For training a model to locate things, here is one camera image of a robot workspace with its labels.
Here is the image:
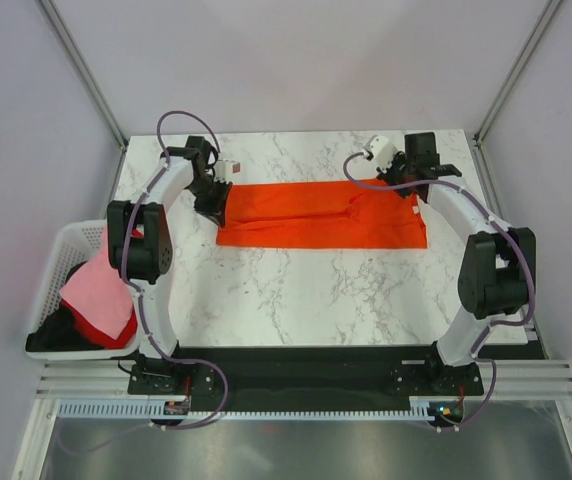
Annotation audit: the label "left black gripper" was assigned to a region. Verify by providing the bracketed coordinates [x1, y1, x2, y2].
[186, 176, 232, 229]

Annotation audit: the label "white slotted cable duct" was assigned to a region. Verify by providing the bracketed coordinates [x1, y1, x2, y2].
[57, 397, 464, 421]

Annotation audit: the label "orange t-shirt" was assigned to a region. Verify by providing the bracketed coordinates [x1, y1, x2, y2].
[216, 179, 428, 250]

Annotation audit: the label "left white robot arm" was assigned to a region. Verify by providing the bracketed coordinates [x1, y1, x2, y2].
[107, 136, 239, 393]

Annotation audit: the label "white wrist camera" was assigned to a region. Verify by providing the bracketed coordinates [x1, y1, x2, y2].
[214, 160, 241, 184]
[362, 135, 399, 165]

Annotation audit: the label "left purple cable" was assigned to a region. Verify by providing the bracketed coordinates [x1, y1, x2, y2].
[55, 109, 230, 456]

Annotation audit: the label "white plastic laundry basket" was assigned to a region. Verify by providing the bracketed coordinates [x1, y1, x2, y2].
[24, 220, 141, 363]

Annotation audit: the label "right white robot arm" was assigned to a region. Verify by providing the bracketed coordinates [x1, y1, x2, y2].
[365, 132, 536, 394]

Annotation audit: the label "pink t-shirt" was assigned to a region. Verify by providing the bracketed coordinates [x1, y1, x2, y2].
[59, 234, 137, 337]

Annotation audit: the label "black t-shirt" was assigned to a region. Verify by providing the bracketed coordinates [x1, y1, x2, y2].
[25, 259, 102, 352]

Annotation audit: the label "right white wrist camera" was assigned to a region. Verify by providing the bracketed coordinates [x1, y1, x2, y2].
[362, 135, 399, 165]

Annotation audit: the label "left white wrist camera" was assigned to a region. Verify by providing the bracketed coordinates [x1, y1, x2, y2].
[214, 160, 241, 184]

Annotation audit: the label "aluminium frame rails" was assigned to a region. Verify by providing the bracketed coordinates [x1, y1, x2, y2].
[36, 360, 572, 401]

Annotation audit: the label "red t-shirt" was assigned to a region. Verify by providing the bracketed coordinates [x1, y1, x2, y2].
[65, 227, 146, 350]

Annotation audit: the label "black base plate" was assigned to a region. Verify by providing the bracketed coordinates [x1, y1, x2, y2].
[128, 346, 484, 410]

